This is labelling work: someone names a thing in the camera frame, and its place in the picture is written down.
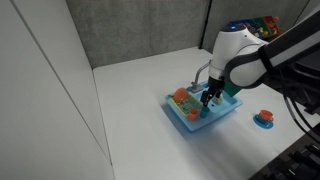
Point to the light blue toy sink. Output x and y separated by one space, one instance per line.
213 116

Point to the black equipment frame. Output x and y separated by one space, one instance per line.
293 160

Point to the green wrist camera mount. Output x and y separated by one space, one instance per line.
233 88

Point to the small blue toy cup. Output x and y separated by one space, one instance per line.
204 112

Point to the cream toy bottle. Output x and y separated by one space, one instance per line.
218 101

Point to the wooden toy shelf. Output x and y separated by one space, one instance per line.
260 26

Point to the grey toy faucet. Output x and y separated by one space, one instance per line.
198 78

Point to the small orange toy cup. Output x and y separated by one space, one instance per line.
193 114

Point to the yellow toy dish rack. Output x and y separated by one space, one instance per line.
187 104

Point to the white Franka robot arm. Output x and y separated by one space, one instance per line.
246 53

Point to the black stand pole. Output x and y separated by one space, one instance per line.
205 23

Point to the blue toy saucer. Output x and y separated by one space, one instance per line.
263 124

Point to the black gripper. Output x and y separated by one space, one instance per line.
215 84

